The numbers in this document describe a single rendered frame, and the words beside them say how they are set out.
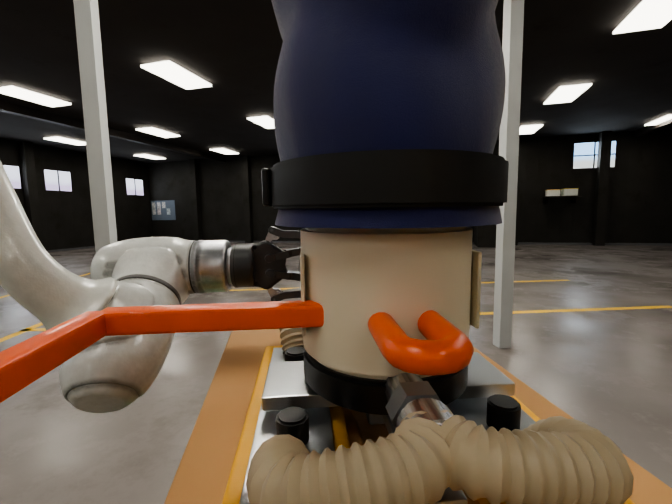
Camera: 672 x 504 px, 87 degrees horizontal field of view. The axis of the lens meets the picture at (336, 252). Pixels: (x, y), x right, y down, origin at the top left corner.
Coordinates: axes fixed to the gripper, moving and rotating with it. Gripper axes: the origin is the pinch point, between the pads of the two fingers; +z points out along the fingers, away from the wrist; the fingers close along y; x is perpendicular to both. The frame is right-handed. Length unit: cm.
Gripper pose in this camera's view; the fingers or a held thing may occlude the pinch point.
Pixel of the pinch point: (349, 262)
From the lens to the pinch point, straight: 63.2
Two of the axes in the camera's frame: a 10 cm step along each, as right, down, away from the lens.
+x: 1.1, 1.0, -9.9
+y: 0.2, 9.9, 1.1
